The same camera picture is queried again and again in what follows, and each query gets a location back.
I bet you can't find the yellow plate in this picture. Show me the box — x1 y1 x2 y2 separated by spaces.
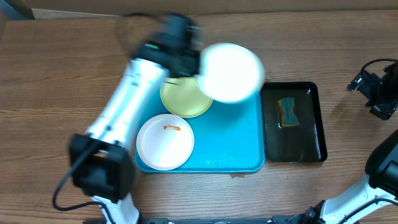
160 77 213 118

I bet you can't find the green yellow sponge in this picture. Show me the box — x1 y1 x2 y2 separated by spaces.
277 97 300 129

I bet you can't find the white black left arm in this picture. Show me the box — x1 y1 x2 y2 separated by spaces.
52 12 200 223

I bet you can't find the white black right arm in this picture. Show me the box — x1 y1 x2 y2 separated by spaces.
272 58 397 224

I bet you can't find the black water tray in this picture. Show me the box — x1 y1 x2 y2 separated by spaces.
260 82 328 163

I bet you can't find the white plate with ketchup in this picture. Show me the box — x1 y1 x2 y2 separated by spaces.
136 114 195 171

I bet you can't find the brown cardboard backdrop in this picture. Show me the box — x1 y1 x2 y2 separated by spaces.
0 0 398 21

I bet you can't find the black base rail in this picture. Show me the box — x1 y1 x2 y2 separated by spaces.
82 214 361 224

